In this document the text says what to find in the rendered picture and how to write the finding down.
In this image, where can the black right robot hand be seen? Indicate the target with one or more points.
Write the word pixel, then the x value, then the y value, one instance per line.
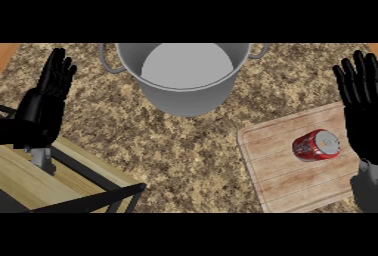
pixel 362 113

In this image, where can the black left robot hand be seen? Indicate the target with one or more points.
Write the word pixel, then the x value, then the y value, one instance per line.
pixel 40 110

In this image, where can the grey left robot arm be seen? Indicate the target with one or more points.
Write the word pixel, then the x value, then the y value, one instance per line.
pixel 42 160

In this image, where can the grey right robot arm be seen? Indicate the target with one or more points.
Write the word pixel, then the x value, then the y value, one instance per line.
pixel 365 186

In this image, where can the red can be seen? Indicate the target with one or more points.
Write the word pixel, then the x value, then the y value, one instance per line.
pixel 316 145

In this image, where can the wooden cutting board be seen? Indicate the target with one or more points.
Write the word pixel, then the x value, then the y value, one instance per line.
pixel 296 166

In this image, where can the grey metal pot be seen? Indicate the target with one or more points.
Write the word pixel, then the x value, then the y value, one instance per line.
pixel 183 78

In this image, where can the open wooden drawer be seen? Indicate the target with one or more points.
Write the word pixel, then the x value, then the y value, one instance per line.
pixel 53 183

